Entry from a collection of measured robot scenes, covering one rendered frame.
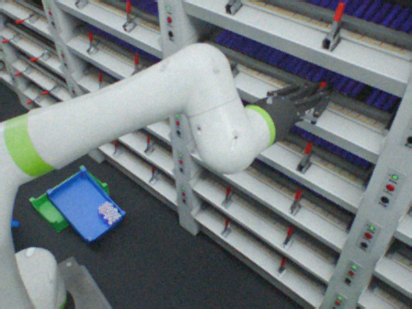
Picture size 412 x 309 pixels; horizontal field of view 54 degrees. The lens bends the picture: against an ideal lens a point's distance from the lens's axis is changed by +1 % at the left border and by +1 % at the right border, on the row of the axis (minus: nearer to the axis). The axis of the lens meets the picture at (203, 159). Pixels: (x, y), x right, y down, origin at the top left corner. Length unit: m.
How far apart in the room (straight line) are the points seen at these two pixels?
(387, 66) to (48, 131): 0.65
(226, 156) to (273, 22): 0.43
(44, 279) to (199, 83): 0.65
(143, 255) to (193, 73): 1.25
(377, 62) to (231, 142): 0.37
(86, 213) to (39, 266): 0.86
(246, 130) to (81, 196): 1.38
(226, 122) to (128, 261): 1.22
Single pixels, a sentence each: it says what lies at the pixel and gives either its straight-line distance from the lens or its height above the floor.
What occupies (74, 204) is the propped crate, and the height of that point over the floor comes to 0.08.
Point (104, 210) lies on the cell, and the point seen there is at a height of 0.09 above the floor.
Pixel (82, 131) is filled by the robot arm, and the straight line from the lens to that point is 0.73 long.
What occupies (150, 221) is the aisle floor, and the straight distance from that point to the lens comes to 1.92.
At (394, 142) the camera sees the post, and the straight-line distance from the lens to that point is 0.95.
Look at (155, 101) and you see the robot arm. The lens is 0.69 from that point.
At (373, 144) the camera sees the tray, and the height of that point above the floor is 0.89.
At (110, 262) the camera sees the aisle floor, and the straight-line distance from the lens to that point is 1.83.
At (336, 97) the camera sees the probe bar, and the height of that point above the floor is 0.93.
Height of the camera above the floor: 1.52
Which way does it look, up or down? 44 degrees down
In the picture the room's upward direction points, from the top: 1 degrees counter-clockwise
